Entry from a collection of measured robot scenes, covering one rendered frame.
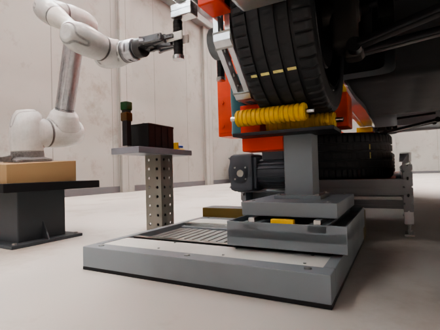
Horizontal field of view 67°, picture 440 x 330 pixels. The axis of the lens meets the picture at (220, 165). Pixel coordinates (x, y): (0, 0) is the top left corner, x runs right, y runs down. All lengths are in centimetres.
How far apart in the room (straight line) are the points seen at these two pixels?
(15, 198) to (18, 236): 18
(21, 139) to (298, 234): 145
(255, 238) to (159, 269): 30
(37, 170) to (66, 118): 37
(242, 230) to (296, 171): 29
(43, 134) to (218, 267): 132
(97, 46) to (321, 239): 105
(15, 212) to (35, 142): 36
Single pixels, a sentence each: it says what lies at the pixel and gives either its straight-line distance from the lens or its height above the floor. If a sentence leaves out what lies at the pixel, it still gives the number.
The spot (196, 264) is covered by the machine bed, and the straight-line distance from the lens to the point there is 97.
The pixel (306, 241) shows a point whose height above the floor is 12.
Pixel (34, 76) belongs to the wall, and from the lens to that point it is 582.
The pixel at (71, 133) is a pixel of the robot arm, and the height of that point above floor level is 56.
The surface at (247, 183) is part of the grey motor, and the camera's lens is 154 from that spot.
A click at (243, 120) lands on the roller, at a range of 116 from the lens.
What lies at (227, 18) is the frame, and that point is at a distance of 113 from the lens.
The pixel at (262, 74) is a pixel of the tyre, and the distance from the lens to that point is 106.
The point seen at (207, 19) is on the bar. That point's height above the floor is 95.
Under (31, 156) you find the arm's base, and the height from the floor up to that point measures 43.
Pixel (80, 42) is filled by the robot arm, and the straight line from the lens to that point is 138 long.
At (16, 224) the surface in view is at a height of 10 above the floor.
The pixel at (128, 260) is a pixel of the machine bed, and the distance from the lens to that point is 113.
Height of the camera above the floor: 32
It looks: 1 degrees up
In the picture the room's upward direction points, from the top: 2 degrees counter-clockwise
